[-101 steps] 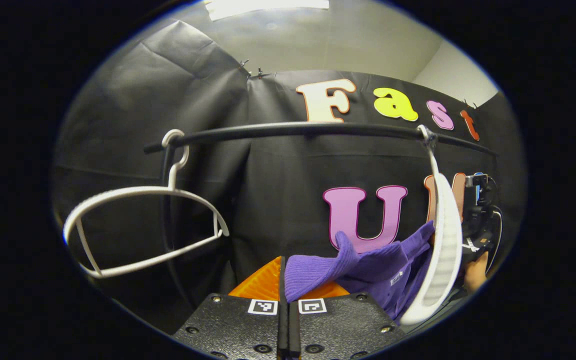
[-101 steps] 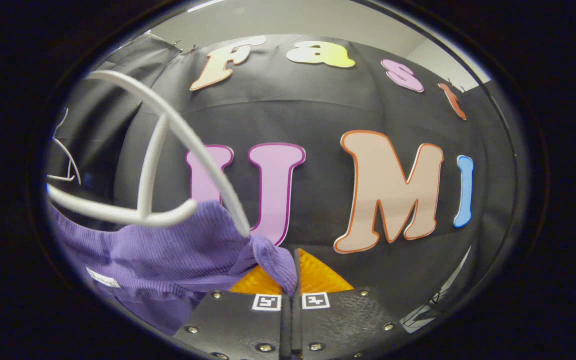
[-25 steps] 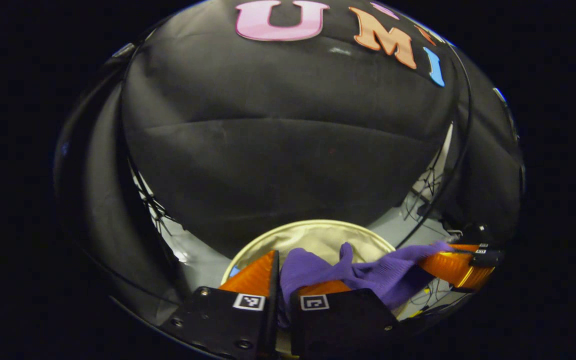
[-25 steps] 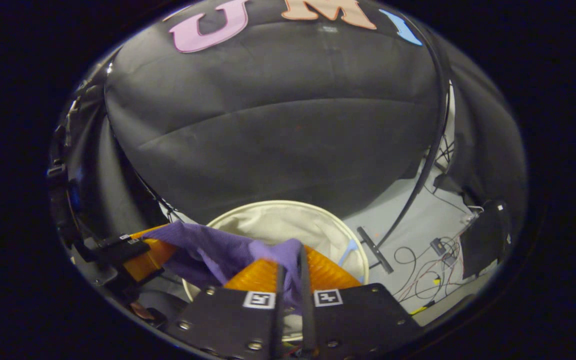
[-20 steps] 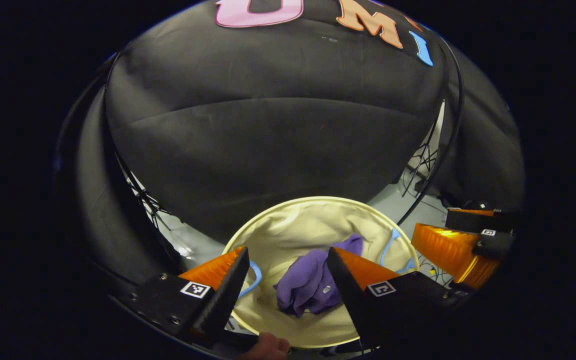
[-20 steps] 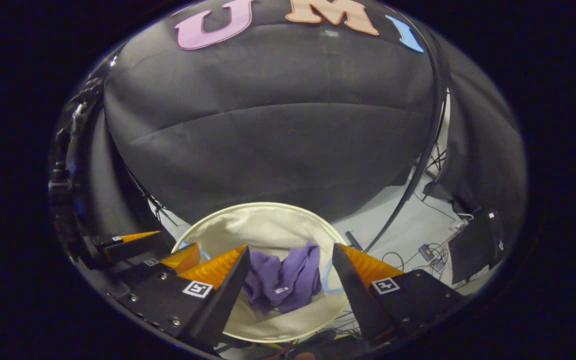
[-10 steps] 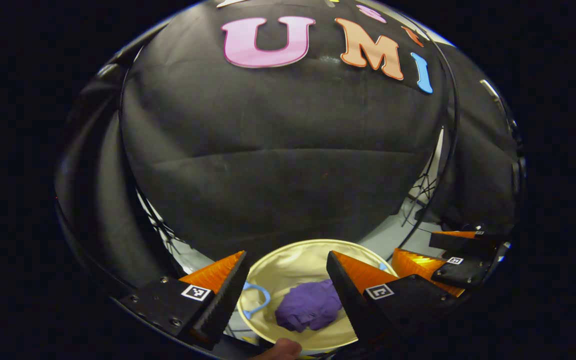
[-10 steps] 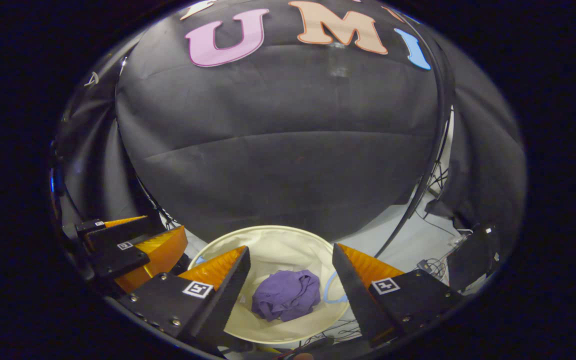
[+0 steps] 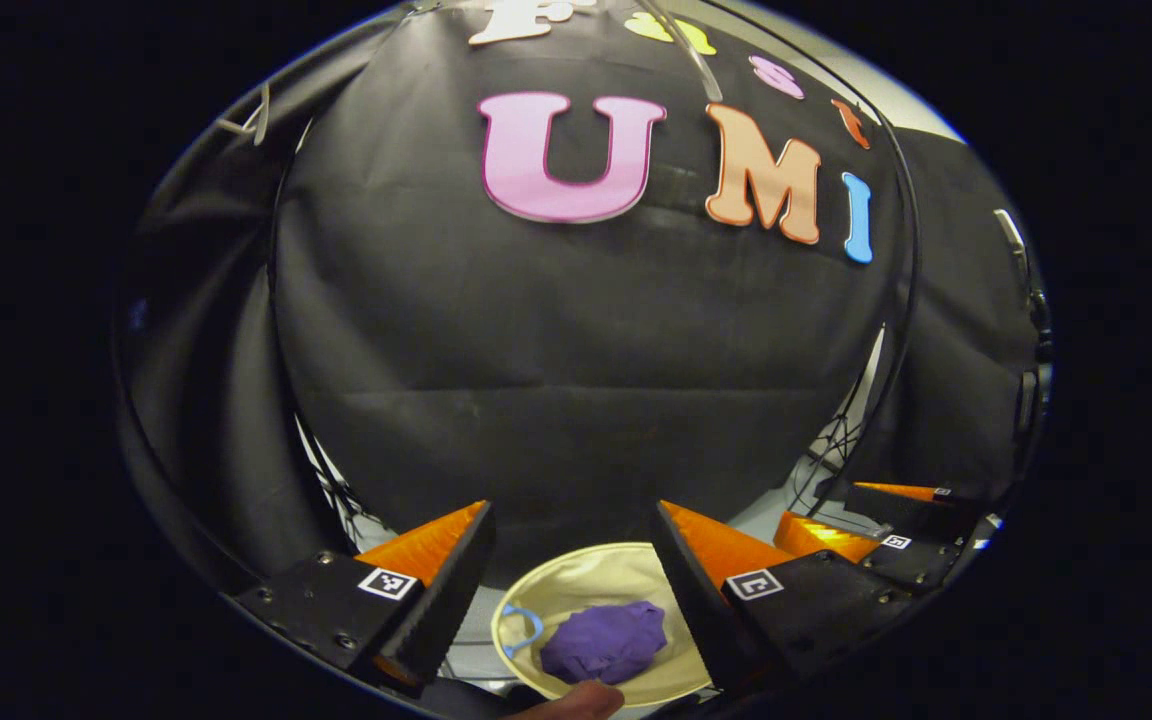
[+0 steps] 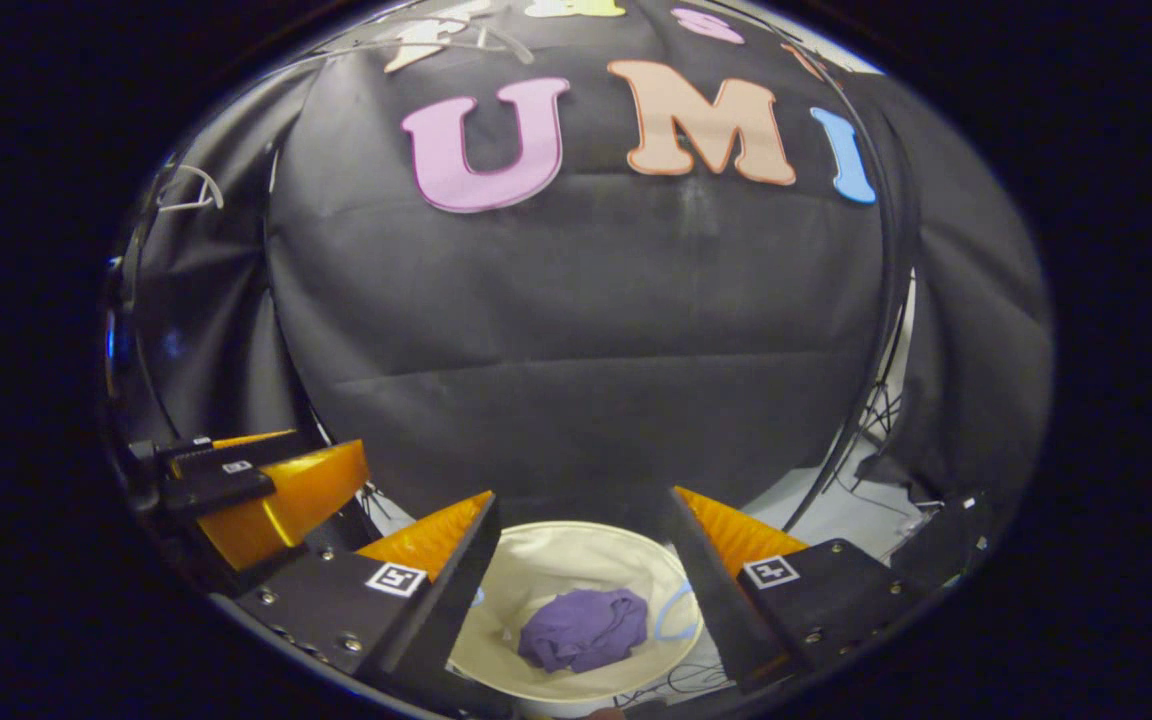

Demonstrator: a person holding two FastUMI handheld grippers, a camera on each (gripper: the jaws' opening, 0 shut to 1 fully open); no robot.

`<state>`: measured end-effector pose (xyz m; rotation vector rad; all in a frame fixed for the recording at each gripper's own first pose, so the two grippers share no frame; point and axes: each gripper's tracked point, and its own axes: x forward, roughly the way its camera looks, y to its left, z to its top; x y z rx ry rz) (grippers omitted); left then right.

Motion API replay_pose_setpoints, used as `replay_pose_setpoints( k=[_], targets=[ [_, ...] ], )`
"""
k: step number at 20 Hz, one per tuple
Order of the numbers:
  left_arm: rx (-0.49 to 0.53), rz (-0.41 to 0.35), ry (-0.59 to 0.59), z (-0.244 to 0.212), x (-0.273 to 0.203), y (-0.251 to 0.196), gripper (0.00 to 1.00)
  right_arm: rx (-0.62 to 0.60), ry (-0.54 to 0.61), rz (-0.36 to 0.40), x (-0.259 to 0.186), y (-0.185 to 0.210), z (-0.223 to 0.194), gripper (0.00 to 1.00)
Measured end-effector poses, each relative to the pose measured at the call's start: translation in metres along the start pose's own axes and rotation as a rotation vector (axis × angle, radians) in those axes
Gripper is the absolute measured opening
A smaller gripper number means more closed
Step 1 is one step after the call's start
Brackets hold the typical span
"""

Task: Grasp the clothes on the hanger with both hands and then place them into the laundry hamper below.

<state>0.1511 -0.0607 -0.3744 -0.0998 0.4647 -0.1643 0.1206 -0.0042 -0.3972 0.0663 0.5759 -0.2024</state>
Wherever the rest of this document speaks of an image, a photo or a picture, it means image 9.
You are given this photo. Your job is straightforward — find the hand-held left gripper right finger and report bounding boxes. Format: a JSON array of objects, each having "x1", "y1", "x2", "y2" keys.
[{"x1": 654, "y1": 500, "x2": 922, "y2": 701}]

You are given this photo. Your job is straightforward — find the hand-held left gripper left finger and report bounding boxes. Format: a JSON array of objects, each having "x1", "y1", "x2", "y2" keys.
[{"x1": 234, "y1": 500, "x2": 497, "y2": 699}]

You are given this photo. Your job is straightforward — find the purple ribbed shirt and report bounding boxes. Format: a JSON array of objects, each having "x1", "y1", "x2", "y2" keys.
[{"x1": 539, "y1": 600, "x2": 669, "y2": 687}]

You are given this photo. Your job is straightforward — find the cream laundry hamper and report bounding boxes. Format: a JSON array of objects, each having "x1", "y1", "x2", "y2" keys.
[{"x1": 491, "y1": 542, "x2": 715, "y2": 709}]

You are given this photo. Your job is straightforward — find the black backdrop cloth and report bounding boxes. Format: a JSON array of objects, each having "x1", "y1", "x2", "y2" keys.
[{"x1": 116, "y1": 0, "x2": 1047, "y2": 601}]

